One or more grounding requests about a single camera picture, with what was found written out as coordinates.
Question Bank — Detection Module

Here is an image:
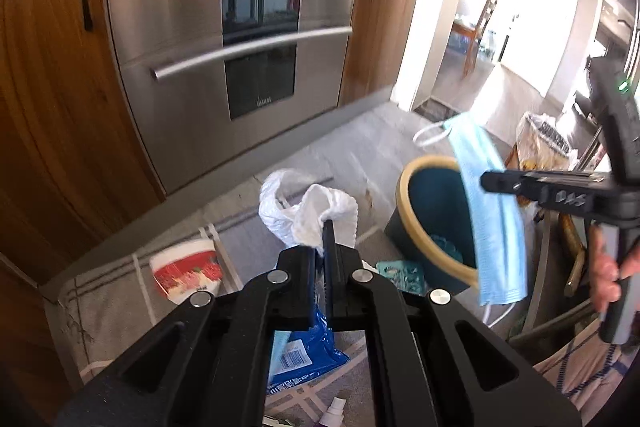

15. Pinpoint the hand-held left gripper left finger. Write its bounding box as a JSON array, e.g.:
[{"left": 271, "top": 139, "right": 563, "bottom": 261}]
[{"left": 55, "top": 246, "right": 322, "bottom": 427}]

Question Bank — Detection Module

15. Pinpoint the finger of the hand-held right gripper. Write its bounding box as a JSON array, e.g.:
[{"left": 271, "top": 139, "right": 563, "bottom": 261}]
[{"left": 480, "top": 170, "right": 611, "bottom": 194}]

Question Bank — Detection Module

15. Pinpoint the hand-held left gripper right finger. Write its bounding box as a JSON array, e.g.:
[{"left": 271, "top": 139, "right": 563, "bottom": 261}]
[{"left": 322, "top": 219, "right": 584, "bottom": 427}]

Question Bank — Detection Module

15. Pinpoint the blue face mask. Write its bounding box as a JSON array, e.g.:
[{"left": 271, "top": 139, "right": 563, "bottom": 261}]
[{"left": 412, "top": 112, "right": 529, "bottom": 330}]

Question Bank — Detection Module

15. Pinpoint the white paper towel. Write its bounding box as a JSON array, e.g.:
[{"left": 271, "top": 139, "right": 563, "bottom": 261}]
[{"left": 292, "top": 183, "right": 360, "bottom": 258}]

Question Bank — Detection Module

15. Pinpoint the teal bin with beige rim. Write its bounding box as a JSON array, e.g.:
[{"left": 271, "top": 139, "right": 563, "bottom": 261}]
[{"left": 384, "top": 154, "right": 483, "bottom": 297}]

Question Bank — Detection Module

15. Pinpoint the blue wet wipes packet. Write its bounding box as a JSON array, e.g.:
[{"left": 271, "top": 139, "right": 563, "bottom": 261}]
[{"left": 267, "top": 302, "right": 351, "bottom": 397}]

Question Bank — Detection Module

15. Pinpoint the person's right hand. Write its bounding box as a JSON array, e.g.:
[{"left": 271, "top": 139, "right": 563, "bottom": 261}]
[{"left": 587, "top": 224, "right": 640, "bottom": 313}]

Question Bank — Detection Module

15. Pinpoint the teal blister pack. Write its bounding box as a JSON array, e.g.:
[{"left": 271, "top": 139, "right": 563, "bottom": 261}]
[{"left": 375, "top": 259, "right": 427, "bottom": 294}]

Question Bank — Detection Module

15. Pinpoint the printed clear plastic bag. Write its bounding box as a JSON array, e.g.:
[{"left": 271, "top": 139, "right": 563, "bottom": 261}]
[{"left": 514, "top": 111, "right": 582, "bottom": 172}]

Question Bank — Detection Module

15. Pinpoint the white plastic bag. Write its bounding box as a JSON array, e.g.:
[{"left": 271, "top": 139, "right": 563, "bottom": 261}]
[{"left": 258, "top": 168, "right": 313, "bottom": 249}]

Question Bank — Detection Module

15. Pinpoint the dark doormat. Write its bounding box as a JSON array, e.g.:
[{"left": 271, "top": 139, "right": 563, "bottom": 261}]
[{"left": 414, "top": 99, "right": 457, "bottom": 124}]

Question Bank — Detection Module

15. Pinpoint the red and white paper cup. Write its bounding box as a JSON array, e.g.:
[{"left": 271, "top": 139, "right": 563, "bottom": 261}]
[{"left": 149, "top": 239, "right": 224, "bottom": 306}]

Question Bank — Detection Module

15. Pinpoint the purple spray bottle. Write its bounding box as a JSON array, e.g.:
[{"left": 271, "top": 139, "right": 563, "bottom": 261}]
[{"left": 320, "top": 397, "right": 349, "bottom": 427}]

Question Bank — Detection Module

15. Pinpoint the wooden dining chair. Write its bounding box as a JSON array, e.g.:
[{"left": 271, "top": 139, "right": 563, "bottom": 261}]
[{"left": 461, "top": 0, "right": 503, "bottom": 76}]

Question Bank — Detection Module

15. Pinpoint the person's light checked clothing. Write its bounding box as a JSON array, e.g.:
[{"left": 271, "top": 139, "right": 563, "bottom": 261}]
[{"left": 531, "top": 332, "right": 631, "bottom": 413}]

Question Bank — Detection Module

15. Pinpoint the narrow wooden cabinet door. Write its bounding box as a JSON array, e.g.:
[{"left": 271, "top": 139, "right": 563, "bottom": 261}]
[{"left": 339, "top": 0, "right": 427, "bottom": 108}]

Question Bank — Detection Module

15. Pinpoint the stainless steel oven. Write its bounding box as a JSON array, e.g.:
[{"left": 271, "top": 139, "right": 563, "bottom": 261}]
[{"left": 104, "top": 0, "right": 367, "bottom": 196}]

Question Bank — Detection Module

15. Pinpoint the wooden furniture frame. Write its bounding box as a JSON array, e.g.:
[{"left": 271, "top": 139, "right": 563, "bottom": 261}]
[{"left": 509, "top": 202, "right": 607, "bottom": 349}]

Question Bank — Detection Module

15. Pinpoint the blue coiled cable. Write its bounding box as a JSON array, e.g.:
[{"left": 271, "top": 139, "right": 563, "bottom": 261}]
[{"left": 557, "top": 332, "right": 617, "bottom": 400}]

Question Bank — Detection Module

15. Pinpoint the steel oven handle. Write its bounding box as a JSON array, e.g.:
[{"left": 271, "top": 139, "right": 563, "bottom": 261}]
[{"left": 151, "top": 26, "right": 354, "bottom": 81}]

